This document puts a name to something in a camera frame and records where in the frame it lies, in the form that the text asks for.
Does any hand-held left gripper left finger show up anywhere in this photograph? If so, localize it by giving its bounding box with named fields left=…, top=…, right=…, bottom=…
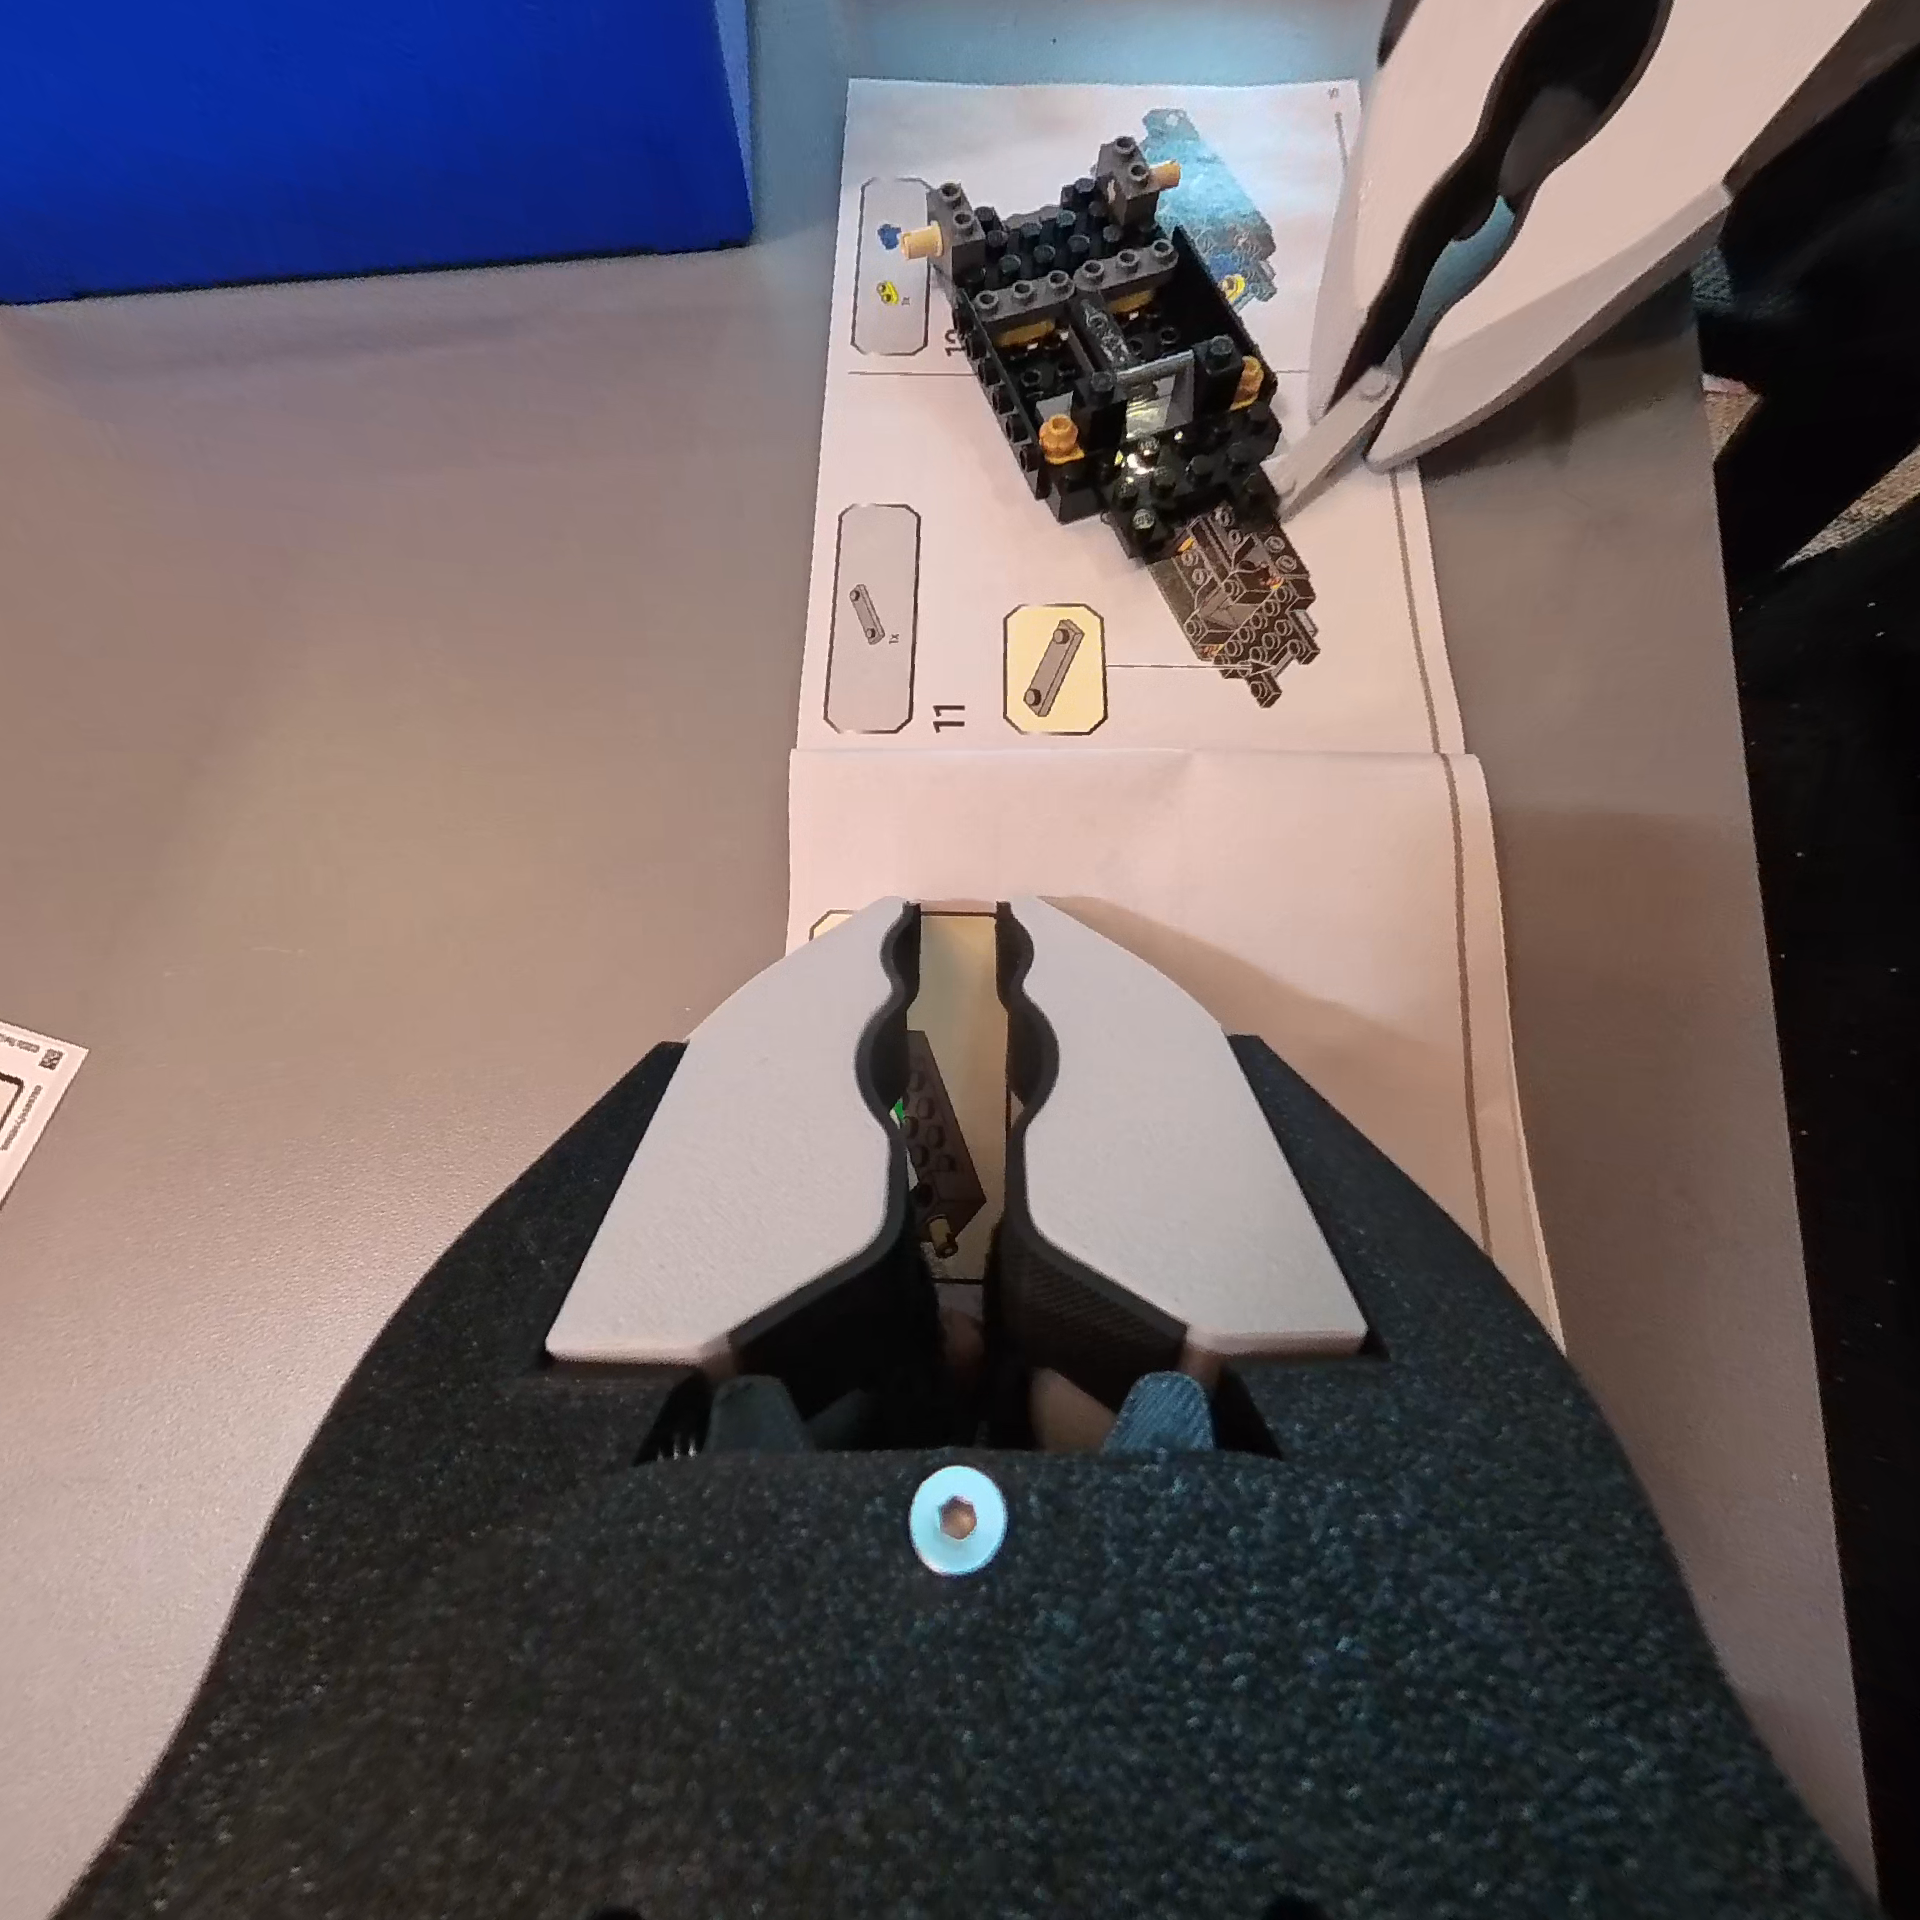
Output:
left=547, top=895, right=938, bottom=1375

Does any white lego piece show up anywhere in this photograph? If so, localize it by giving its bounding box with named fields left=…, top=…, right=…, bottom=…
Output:
left=1271, top=390, right=1393, bottom=516

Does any sticker sheet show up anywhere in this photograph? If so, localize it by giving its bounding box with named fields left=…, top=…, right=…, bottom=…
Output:
left=0, top=1022, right=88, bottom=1206

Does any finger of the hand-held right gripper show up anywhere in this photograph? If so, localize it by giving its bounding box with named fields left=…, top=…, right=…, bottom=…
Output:
left=1307, top=0, right=1521, bottom=432
left=1370, top=0, right=1920, bottom=474

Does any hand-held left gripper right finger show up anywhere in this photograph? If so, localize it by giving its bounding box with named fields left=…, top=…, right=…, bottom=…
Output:
left=981, top=895, right=1370, bottom=1375

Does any lego instruction booklet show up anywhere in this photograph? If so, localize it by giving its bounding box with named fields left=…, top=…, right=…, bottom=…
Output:
left=781, top=78, right=1566, bottom=1353

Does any blue plastic bin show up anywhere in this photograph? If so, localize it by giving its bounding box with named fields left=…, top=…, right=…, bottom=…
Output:
left=0, top=0, right=754, bottom=305

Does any black lego model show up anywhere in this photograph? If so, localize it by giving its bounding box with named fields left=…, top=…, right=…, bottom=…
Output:
left=918, top=133, right=1283, bottom=562

